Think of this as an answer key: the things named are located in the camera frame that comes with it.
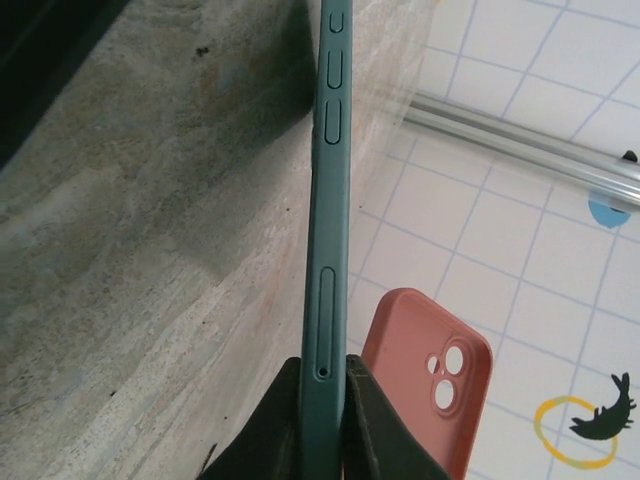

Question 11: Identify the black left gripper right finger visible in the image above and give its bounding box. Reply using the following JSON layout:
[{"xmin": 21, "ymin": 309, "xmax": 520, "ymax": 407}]
[{"xmin": 342, "ymin": 352, "xmax": 451, "ymax": 480}]

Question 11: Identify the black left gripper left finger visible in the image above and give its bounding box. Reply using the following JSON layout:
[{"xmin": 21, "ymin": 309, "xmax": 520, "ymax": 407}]
[{"xmin": 199, "ymin": 354, "xmax": 305, "ymax": 480}]

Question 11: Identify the smartphone with black screen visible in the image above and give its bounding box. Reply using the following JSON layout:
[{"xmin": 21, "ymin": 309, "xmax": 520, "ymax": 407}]
[{"xmin": 298, "ymin": 0, "xmax": 356, "ymax": 480}]

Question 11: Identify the aluminium corner post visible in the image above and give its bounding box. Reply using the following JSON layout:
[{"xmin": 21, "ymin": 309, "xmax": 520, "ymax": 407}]
[{"xmin": 407, "ymin": 92, "xmax": 640, "ymax": 206}]

